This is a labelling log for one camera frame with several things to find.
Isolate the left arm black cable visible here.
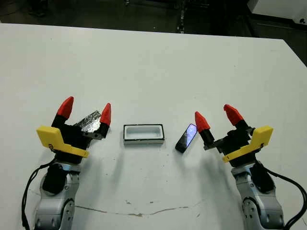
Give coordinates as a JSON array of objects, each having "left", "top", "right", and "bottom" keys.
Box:
[{"left": 21, "top": 162, "right": 57, "bottom": 230}]

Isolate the slim black camera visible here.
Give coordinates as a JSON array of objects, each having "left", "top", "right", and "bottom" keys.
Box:
[{"left": 175, "top": 123, "right": 199, "bottom": 154}]

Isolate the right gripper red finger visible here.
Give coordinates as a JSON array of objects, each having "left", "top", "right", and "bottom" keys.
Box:
[
  {"left": 223, "top": 103, "right": 250, "bottom": 132},
  {"left": 194, "top": 111, "right": 215, "bottom": 146}
]

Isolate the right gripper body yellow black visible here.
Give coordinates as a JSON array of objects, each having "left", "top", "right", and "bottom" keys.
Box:
[{"left": 202, "top": 125, "right": 274, "bottom": 169}]

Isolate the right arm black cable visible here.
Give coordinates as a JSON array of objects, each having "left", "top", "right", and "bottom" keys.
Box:
[{"left": 265, "top": 167, "right": 307, "bottom": 230}]

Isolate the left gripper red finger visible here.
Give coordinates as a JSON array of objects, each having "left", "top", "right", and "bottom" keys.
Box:
[
  {"left": 95, "top": 103, "right": 112, "bottom": 140},
  {"left": 51, "top": 96, "right": 75, "bottom": 127}
]

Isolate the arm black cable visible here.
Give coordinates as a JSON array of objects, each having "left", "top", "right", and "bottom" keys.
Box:
[
  {"left": 21, "top": 162, "right": 57, "bottom": 230},
  {"left": 265, "top": 167, "right": 307, "bottom": 230}
]

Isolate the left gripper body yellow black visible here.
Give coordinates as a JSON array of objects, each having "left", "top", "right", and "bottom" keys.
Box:
[{"left": 36, "top": 124, "right": 108, "bottom": 166}]

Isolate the black camera box lid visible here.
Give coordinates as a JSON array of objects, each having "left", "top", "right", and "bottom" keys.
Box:
[{"left": 76, "top": 110, "right": 103, "bottom": 133}]

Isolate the white camera box base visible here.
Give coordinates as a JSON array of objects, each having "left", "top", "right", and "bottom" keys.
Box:
[{"left": 123, "top": 123, "right": 166, "bottom": 146}]

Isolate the black metal post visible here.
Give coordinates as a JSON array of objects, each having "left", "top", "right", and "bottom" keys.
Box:
[{"left": 177, "top": 0, "right": 187, "bottom": 33}]

